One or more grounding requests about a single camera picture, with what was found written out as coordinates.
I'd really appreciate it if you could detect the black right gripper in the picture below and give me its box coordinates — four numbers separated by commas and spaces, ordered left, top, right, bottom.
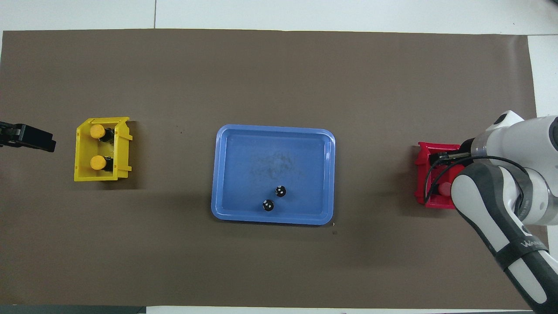
429, 138, 473, 166

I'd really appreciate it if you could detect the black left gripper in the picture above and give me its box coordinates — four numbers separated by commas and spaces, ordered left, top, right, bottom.
0, 123, 56, 152

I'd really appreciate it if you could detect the yellow push button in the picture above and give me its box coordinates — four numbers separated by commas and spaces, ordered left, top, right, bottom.
90, 155, 115, 172
89, 124, 115, 142

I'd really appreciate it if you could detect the blue plastic tray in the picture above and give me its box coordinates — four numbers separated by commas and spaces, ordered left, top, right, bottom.
211, 124, 336, 226

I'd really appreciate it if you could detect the red plastic bin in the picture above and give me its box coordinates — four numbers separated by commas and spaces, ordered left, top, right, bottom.
414, 142, 463, 209

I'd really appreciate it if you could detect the yellow plastic bin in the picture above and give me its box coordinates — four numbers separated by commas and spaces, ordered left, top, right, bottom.
74, 116, 133, 182

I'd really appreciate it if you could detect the brown paper mat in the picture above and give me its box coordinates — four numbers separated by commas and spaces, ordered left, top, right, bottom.
0, 29, 554, 311

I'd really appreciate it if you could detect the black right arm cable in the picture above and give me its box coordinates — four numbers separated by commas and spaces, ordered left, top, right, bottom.
423, 150, 530, 205

